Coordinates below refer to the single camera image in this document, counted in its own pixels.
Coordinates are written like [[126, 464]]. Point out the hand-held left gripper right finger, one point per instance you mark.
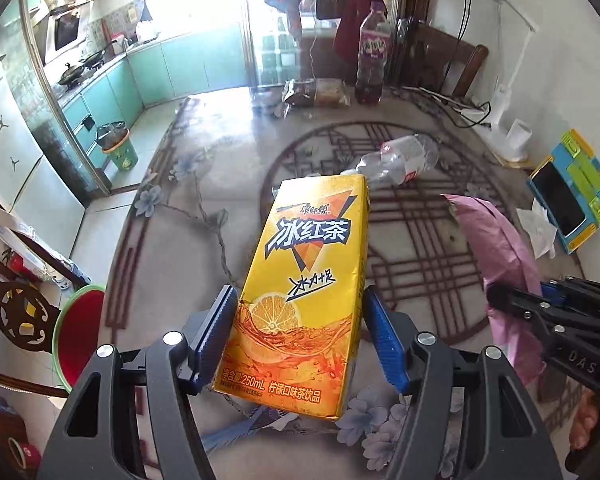
[[382, 340]]

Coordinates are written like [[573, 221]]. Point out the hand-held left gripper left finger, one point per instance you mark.
[[215, 340]]

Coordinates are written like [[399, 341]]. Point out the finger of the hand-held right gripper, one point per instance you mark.
[[552, 292], [515, 302]]

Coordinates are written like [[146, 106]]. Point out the pink plastic bag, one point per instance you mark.
[[505, 250]]

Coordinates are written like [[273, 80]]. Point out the yellow tea carton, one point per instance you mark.
[[295, 270]]

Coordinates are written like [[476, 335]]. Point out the red basin green rim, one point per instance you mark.
[[80, 340]]

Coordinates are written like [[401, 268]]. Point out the green trash bin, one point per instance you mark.
[[120, 152]]

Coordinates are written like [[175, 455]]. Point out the person's right hand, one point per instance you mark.
[[586, 420]]

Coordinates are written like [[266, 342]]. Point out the white crumpled tissue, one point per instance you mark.
[[537, 230]]

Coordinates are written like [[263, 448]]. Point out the black phone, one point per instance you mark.
[[557, 197]]

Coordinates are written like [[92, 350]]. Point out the white cup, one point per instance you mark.
[[519, 137]]

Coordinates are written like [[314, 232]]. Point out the clear plastic bottle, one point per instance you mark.
[[405, 160]]

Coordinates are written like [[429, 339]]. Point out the white desk lamp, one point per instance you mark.
[[505, 110]]

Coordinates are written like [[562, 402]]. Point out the carved wooden chair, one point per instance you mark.
[[20, 310]]

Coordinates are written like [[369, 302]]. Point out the white power strip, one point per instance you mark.
[[465, 105]]

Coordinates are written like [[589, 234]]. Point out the red fire extinguisher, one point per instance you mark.
[[22, 267]]

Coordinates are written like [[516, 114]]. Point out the clear bread packet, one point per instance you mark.
[[334, 94]]

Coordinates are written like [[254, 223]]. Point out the dark wooden chair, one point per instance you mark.
[[445, 60]]

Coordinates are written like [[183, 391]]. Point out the dark snack packet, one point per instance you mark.
[[302, 94]]

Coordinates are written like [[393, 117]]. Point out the teal kitchen cabinets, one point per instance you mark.
[[180, 70]]

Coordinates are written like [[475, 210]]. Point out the white fridge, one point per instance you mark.
[[10, 150]]

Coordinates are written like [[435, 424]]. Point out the purple label soda bottle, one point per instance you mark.
[[372, 50]]

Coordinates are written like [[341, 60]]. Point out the black wok with lid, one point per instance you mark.
[[72, 75]]

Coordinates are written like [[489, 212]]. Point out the white plastic bag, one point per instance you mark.
[[145, 32]]

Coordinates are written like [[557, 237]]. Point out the dark red garment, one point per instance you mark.
[[355, 25]]

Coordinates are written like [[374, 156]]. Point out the steel range hood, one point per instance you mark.
[[67, 30]]

